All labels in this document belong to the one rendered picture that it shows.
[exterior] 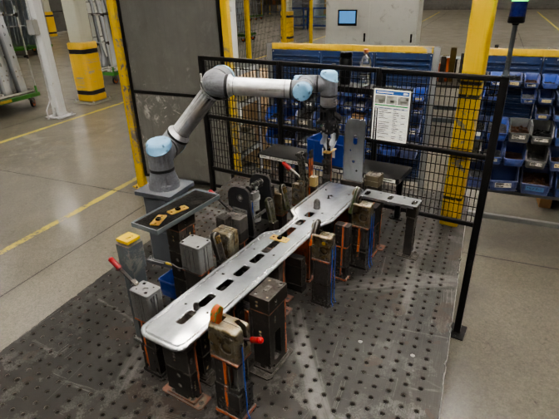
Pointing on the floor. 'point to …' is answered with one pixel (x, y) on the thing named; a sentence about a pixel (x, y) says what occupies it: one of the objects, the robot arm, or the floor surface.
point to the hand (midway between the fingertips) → (329, 146)
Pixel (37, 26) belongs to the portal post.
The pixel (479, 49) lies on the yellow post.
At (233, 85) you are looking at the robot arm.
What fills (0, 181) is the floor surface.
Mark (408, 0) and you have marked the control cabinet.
